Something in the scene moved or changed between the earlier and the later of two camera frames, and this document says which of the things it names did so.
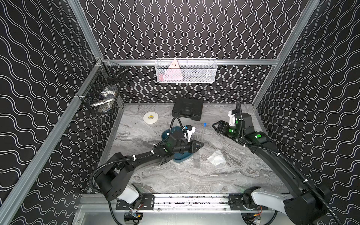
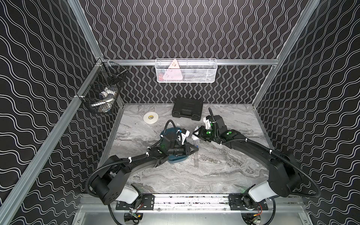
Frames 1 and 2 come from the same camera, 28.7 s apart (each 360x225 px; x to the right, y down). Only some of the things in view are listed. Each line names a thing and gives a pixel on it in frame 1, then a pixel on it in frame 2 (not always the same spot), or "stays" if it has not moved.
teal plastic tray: (179, 157) stays
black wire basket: (101, 92) stays
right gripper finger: (220, 127) to (199, 137)
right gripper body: (231, 131) to (208, 135)
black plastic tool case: (187, 108) stays
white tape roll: (150, 117) stays
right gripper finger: (220, 123) to (202, 129)
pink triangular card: (173, 72) stays
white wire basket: (186, 70) stays
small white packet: (217, 158) to (194, 137)
